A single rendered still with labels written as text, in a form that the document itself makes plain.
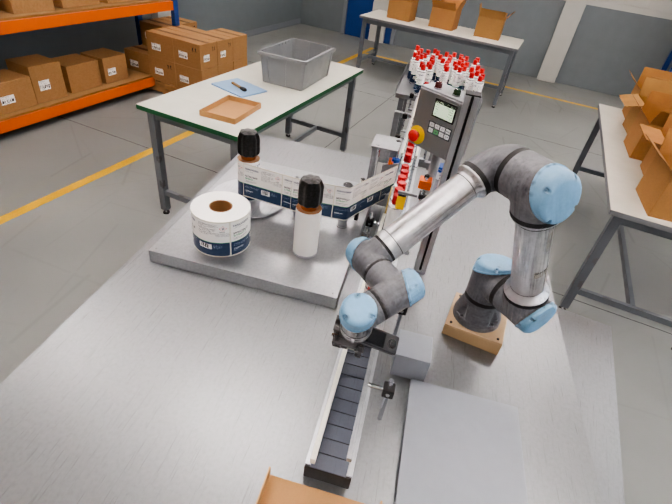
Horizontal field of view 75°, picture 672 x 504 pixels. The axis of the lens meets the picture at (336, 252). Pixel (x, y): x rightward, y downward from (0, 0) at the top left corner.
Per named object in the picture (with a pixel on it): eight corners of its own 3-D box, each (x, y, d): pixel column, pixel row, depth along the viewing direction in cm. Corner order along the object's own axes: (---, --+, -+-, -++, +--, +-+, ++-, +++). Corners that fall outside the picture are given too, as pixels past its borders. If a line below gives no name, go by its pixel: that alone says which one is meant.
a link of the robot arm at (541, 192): (519, 293, 136) (536, 138, 99) (558, 325, 125) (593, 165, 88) (488, 311, 134) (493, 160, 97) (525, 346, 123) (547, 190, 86)
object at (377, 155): (365, 186, 203) (375, 133, 188) (393, 192, 202) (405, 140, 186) (360, 201, 192) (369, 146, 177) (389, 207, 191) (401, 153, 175)
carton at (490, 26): (469, 36, 590) (478, 4, 567) (474, 30, 626) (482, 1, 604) (504, 43, 579) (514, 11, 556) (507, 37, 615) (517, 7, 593)
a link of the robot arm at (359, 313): (388, 314, 88) (351, 335, 86) (383, 327, 98) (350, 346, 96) (367, 281, 90) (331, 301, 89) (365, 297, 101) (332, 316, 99)
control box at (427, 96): (425, 136, 154) (439, 80, 142) (464, 156, 144) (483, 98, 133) (406, 142, 148) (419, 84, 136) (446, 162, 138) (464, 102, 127)
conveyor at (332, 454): (397, 170, 231) (398, 163, 228) (412, 173, 230) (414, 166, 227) (308, 474, 101) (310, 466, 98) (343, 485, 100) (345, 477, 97)
